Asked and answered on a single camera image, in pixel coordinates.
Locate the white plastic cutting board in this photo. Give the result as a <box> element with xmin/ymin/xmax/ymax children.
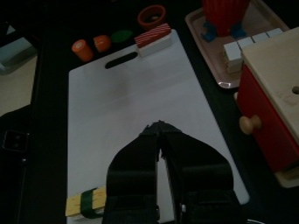
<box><xmin>66</xmin><ymin>29</ymin><xmax>249</xmax><ymax>224</ymax></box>

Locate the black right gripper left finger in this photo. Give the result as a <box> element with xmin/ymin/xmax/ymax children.
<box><xmin>101</xmin><ymin>121</ymin><xmax>161</xmax><ymax>224</ymax></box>

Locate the red wooden drawer box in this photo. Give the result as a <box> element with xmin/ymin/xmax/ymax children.
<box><xmin>232</xmin><ymin>26</ymin><xmax>299</xmax><ymax>189</ymax></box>

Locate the orange toy sushi roll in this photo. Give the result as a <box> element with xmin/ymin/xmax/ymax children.
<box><xmin>69</xmin><ymin>38</ymin><xmax>94</xmax><ymax>63</ymax></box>
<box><xmin>91</xmin><ymin>34</ymin><xmax>113</xmax><ymax>53</ymax></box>

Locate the yellow egg nigiri green band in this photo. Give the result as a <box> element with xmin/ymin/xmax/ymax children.
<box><xmin>63</xmin><ymin>186</ymin><xmax>107</xmax><ymax>221</ymax></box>

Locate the red-brown round toy bowl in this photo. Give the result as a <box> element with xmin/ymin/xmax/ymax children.
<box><xmin>135</xmin><ymin>3</ymin><xmax>168</xmax><ymax>30</ymax></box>

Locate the pink plastic tray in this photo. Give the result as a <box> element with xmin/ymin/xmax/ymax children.
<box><xmin>184</xmin><ymin>0</ymin><xmax>290</xmax><ymax>89</ymax></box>

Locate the round wooden drawer knob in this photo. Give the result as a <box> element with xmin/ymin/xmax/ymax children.
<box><xmin>237</xmin><ymin>114</ymin><xmax>262</xmax><ymax>136</ymax></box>

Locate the green toy leaf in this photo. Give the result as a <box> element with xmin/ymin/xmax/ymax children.
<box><xmin>109</xmin><ymin>29</ymin><xmax>134</xmax><ymax>44</ymax></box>

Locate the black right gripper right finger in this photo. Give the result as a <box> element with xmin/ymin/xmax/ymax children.
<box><xmin>158</xmin><ymin>121</ymin><xmax>246</xmax><ymax>224</ymax></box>

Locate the blue toy piece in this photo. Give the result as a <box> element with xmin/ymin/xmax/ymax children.
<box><xmin>200</xmin><ymin>20</ymin><xmax>248</xmax><ymax>43</ymax></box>

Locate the red plastic cup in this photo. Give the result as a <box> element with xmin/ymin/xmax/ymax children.
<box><xmin>200</xmin><ymin>0</ymin><xmax>249</xmax><ymax>38</ymax></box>

